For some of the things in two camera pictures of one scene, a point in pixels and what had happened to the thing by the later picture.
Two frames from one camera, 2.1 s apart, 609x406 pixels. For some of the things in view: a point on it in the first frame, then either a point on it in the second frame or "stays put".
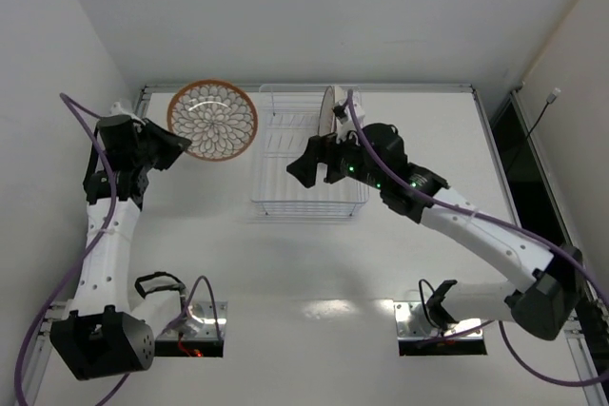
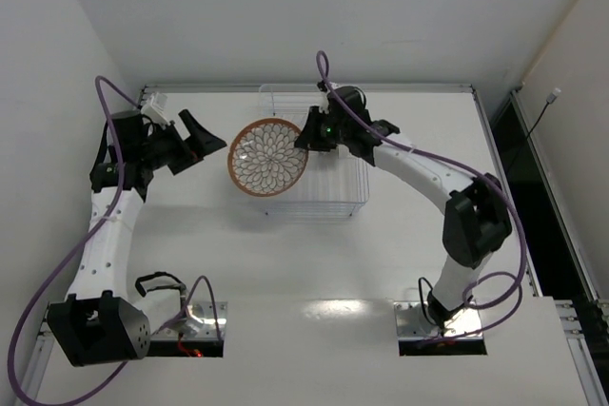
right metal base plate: (410, 325) stays put
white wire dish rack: (284, 119) stays put
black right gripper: (324, 159) → (313, 130)
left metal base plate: (200, 320) stays put
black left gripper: (149, 143) stays put
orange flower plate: (217, 117) → (264, 159)
